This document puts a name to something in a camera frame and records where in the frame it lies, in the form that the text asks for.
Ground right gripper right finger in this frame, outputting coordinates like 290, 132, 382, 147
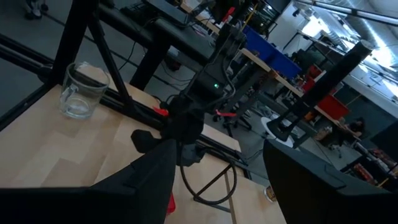
262, 139, 398, 224

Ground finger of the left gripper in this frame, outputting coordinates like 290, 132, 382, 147
181, 146, 207, 167
130, 128, 163, 154

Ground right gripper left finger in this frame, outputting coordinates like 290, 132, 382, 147
0, 138, 178, 224

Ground red lid paprika tin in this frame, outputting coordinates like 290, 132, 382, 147
167, 192, 177, 216

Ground wooden shelf riser black legs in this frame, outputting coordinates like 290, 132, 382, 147
192, 163, 289, 224

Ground small brown spice jar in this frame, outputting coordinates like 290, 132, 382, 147
263, 185, 278, 203

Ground white round stand base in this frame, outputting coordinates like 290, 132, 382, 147
260, 116, 295, 149

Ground person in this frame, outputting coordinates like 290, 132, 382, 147
24, 0, 50, 20
340, 116, 366, 147

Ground clear glass mug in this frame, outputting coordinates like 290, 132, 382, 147
58, 61, 111, 120

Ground black desk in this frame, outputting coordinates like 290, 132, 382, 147
99, 0, 224, 91

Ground red storage bin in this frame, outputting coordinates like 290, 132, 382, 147
317, 93, 351, 121

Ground blue storage bin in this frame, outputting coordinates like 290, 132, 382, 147
242, 24, 302, 80

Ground black stand pole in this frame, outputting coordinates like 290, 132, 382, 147
266, 39, 374, 142

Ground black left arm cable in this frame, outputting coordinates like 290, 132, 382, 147
178, 146, 239, 206

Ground black aluminium table frame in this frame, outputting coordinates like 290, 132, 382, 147
0, 0, 252, 181

